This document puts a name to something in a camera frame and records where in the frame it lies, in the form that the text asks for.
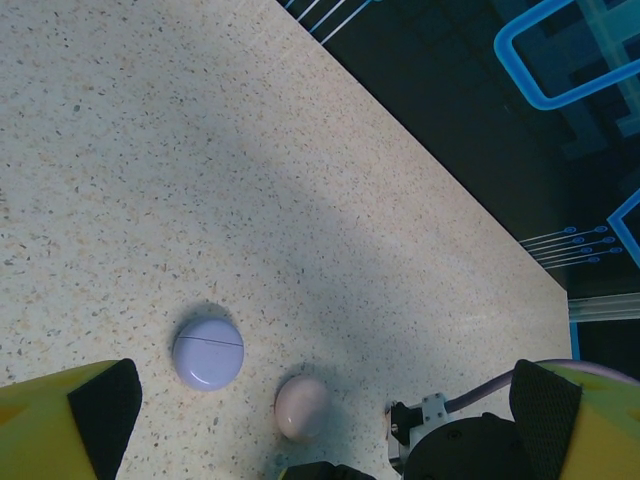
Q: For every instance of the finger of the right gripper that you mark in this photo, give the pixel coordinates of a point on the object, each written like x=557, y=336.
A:
x=282, y=474

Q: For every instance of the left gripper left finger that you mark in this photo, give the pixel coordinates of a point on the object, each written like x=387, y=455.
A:
x=45, y=430

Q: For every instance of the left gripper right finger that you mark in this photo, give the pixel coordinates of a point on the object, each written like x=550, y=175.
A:
x=600, y=430

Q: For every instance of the pink earbud charging case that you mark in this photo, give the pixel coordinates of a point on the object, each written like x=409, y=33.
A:
x=302, y=407

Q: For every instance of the purple earbud charging case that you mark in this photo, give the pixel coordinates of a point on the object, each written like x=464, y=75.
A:
x=209, y=352

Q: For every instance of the blue table edge trim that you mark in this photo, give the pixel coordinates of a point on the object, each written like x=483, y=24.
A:
x=575, y=340

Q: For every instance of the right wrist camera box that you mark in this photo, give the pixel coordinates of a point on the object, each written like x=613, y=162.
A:
x=435, y=407

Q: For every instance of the aluminium corner post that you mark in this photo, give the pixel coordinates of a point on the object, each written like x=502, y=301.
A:
x=605, y=307

